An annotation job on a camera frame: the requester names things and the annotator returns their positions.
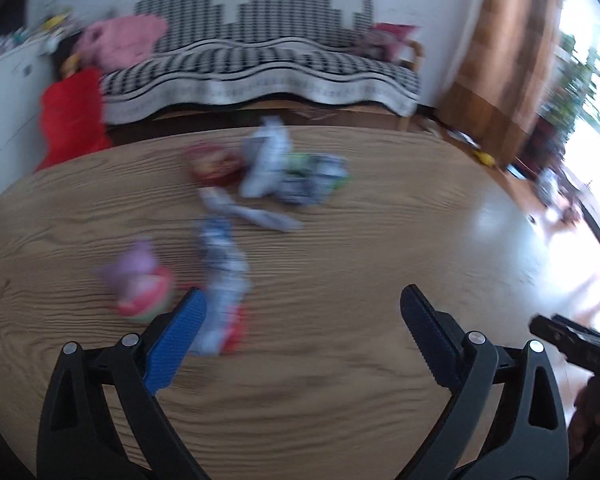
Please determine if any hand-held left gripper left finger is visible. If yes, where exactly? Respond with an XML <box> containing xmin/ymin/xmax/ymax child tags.
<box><xmin>36</xmin><ymin>286</ymin><xmax>208</xmax><ymax>480</ymax></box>

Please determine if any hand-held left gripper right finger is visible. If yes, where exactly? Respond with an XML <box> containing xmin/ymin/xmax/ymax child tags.
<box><xmin>397</xmin><ymin>284</ymin><xmax>570</xmax><ymax>480</ymax></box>

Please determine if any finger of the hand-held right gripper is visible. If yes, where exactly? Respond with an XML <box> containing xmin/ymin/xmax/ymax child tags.
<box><xmin>529</xmin><ymin>314</ymin><xmax>600</xmax><ymax>378</ymax></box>

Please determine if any purple toy with striped ball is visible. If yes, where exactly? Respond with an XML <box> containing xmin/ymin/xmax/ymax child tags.
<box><xmin>97</xmin><ymin>240</ymin><xmax>176</xmax><ymax>318</ymax></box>

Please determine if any blue white wrapper red end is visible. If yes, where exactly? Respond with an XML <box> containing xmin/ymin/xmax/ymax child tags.
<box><xmin>190</xmin><ymin>217</ymin><xmax>253</xmax><ymax>358</ymax></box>

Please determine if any red cardboard box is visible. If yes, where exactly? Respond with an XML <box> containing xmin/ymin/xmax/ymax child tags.
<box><xmin>185</xmin><ymin>142</ymin><xmax>243</xmax><ymax>188</ymax></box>

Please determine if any grey green wrapper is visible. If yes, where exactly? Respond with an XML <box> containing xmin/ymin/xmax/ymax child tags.
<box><xmin>280</xmin><ymin>152</ymin><xmax>351</xmax><ymax>206</ymax></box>

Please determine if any person's right hand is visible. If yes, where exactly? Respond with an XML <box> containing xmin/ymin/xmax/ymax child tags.
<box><xmin>569</xmin><ymin>374</ymin><xmax>600</xmax><ymax>466</ymax></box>

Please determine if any red plastic chair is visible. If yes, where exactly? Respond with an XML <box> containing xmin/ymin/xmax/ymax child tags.
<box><xmin>35</xmin><ymin>67</ymin><xmax>113</xmax><ymax>173</ymax></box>

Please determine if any brown curtain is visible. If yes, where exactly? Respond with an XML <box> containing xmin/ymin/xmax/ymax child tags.
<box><xmin>437</xmin><ymin>0</ymin><xmax>563</xmax><ymax>168</ymax></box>

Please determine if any white cabinet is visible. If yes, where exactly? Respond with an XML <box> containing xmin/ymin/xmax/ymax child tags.
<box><xmin>0</xmin><ymin>35</ymin><xmax>56</xmax><ymax>196</ymax></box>

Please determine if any striped black white sofa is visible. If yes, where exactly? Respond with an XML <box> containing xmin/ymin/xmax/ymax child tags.
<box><xmin>97</xmin><ymin>0</ymin><xmax>422</xmax><ymax>123</ymax></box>

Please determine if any pink printed cushion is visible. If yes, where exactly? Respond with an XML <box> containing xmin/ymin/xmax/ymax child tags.
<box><xmin>362</xmin><ymin>22</ymin><xmax>421</xmax><ymax>61</ymax></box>

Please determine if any pink blanket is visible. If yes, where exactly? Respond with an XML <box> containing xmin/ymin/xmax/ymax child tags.
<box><xmin>72</xmin><ymin>14</ymin><xmax>170</xmax><ymax>73</ymax></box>

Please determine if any clutter of bottles and toys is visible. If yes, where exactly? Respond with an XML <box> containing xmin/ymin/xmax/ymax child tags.
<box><xmin>0</xmin><ymin>7</ymin><xmax>81</xmax><ymax>46</ymax></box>

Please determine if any wooden sofa frame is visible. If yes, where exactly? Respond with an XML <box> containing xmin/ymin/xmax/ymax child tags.
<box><xmin>400</xmin><ymin>40</ymin><xmax>426</xmax><ymax>131</ymax></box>

